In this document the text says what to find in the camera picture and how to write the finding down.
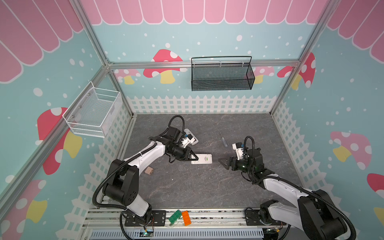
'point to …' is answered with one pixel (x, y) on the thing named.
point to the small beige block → (149, 170)
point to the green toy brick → (175, 217)
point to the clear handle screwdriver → (224, 140)
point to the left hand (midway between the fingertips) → (195, 161)
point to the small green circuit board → (146, 234)
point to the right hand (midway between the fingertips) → (222, 159)
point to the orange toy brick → (186, 218)
